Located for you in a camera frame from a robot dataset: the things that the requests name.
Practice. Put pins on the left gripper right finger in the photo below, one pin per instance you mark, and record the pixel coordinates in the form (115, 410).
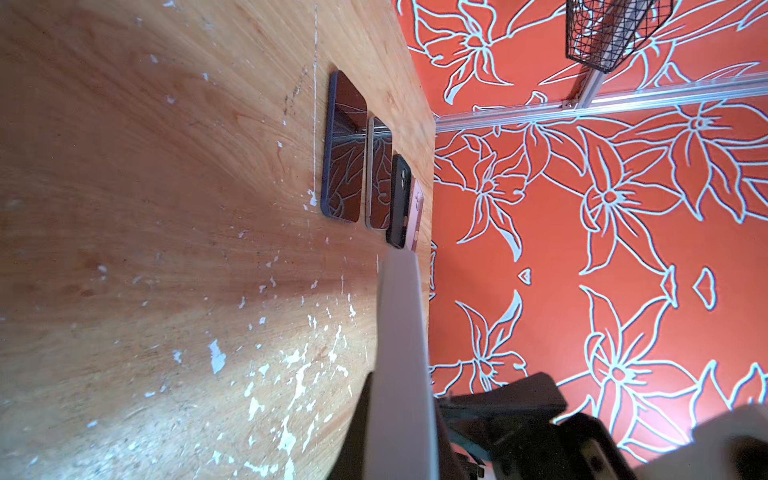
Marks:
(450, 466)

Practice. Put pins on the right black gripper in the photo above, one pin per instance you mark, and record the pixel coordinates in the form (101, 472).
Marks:
(510, 433)

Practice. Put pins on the black wire basket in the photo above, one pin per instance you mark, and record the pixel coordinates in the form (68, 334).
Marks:
(602, 34)

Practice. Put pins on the pink phone case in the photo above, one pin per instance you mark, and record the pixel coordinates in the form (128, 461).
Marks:
(416, 206)

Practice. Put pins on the phone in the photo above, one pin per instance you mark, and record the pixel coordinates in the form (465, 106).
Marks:
(401, 438)
(344, 150)
(378, 174)

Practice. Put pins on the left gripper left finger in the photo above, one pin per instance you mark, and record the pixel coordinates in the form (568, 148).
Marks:
(349, 464)

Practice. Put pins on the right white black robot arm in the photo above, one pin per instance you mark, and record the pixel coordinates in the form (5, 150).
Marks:
(730, 446)

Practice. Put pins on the dark phone case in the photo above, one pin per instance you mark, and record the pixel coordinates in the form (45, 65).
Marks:
(401, 182)

